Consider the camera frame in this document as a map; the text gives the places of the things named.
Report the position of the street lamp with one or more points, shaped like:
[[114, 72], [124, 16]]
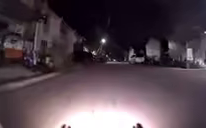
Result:
[[103, 41]]

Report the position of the grey asphalt road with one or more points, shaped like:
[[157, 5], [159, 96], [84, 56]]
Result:
[[124, 90]]

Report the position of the white vehicle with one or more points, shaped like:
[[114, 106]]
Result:
[[136, 58]]

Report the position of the pale building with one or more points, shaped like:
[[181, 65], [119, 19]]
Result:
[[47, 36]]

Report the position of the robot's own part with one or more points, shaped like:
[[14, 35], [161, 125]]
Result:
[[137, 125], [65, 126]]

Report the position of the row of houses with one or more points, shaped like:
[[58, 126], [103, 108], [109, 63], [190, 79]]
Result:
[[177, 50]]

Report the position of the pale kerb strip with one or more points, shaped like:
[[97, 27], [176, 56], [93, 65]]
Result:
[[21, 82]]

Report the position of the orange and white barrier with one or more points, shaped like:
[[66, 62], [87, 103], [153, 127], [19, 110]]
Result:
[[13, 48]]

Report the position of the grey pavement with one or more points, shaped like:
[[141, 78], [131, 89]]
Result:
[[7, 73]]

